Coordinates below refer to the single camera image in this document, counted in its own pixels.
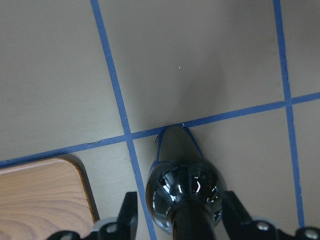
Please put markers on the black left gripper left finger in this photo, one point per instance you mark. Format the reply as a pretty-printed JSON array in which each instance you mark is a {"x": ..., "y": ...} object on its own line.
[{"x": 127, "y": 219}]

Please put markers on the wooden tray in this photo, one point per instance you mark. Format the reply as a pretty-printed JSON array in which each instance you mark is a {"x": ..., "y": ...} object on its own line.
[{"x": 45, "y": 196}]

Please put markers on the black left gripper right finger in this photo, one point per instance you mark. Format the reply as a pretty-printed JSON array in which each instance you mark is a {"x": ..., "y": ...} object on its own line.
[{"x": 236, "y": 219}]

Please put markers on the dark wine bottle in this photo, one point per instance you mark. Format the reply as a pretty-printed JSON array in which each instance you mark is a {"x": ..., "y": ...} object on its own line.
[{"x": 184, "y": 190}]

